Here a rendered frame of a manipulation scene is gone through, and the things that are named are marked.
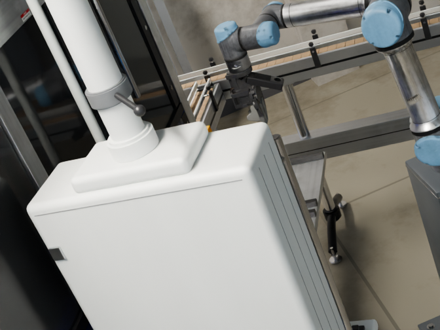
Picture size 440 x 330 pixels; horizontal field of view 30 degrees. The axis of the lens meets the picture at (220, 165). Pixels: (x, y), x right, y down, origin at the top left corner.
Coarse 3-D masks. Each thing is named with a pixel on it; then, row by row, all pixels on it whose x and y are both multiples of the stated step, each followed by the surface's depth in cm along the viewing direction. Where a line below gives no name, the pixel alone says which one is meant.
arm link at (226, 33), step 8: (224, 24) 252; (232, 24) 249; (216, 32) 250; (224, 32) 249; (232, 32) 249; (224, 40) 250; (232, 40) 249; (224, 48) 252; (232, 48) 251; (240, 48) 250; (224, 56) 254; (232, 56) 252; (240, 56) 253
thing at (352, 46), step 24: (432, 24) 326; (288, 48) 351; (312, 48) 338; (336, 48) 341; (360, 48) 336; (192, 72) 365; (216, 72) 356; (264, 72) 349; (288, 72) 347; (312, 72) 345
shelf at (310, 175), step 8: (320, 160) 277; (296, 168) 278; (304, 168) 276; (312, 168) 275; (320, 168) 273; (296, 176) 274; (304, 176) 272; (312, 176) 270; (320, 176) 269; (304, 184) 268; (312, 184) 266; (320, 184) 264; (304, 192) 263; (312, 192) 262; (320, 192) 261; (320, 200) 259; (312, 208) 254
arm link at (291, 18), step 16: (320, 0) 248; (336, 0) 245; (352, 0) 243; (368, 0) 239; (272, 16) 252; (288, 16) 252; (304, 16) 250; (320, 16) 248; (336, 16) 246; (352, 16) 245
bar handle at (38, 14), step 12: (36, 0) 184; (36, 12) 185; (48, 24) 187; (48, 36) 188; (60, 48) 190; (60, 60) 190; (72, 72) 193; (72, 84) 193; (84, 96) 196; (84, 108) 196; (96, 120) 199; (96, 132) 199
